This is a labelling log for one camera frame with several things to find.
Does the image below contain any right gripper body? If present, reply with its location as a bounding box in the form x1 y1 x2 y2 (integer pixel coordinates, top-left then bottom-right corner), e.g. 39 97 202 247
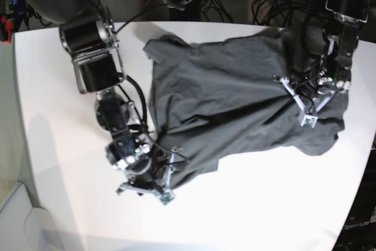
116 150 189 199

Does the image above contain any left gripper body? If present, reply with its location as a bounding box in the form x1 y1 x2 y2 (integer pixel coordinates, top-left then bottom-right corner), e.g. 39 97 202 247
273 71 351 110

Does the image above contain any dark grey t-shirt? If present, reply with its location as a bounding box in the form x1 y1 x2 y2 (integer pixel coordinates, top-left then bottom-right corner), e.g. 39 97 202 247
143 28 348 189

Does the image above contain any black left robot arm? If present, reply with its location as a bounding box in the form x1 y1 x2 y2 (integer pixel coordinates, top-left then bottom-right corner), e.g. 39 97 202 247
280 0 372 116

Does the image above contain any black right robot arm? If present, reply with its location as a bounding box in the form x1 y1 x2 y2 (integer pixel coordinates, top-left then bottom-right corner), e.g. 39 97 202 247
25 0 187 204

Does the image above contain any red and black clamp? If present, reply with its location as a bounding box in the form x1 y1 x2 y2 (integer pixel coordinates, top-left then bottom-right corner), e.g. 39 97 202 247
1 14 14 44

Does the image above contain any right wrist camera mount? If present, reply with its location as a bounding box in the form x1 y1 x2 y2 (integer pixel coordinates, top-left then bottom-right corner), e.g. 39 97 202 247
116 148 189 206

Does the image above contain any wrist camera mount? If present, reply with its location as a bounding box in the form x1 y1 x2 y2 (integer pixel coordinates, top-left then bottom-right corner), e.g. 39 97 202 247
273 71 351 135
116 148 189 206

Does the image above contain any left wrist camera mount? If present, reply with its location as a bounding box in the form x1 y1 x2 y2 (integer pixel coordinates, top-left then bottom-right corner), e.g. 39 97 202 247
273 71 351 135

